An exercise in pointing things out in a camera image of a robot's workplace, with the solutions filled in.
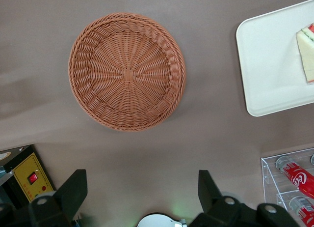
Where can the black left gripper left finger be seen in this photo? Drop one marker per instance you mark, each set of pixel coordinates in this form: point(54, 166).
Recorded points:
point(73, 192)

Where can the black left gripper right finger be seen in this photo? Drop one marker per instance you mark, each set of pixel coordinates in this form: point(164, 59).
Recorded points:
point(208, 192)

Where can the plastic-wrapped triangle sandwich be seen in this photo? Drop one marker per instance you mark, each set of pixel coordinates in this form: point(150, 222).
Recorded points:
point(307, 55)

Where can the brown woven wicker basket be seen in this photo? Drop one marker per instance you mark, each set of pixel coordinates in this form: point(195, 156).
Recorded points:
point(110, 89)

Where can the white plastic tray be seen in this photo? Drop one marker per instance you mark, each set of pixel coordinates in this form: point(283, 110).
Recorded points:
point(267, 65)

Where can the black appliance with yellow panel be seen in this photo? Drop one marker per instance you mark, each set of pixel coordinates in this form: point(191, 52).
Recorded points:
point(27, 173)

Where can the round white metal-rimmed object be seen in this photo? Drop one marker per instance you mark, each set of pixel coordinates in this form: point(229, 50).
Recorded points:
point(157, 222)

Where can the clear acrylic can rack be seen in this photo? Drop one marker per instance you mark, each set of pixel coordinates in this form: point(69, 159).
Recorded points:
point(269, 178)

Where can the red cola can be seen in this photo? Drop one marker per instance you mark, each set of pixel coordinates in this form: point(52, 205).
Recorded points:
point(304, 211)
point(299, 179)

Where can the silver can end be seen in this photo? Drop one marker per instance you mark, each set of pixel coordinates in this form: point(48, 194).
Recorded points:
point(312, 159)

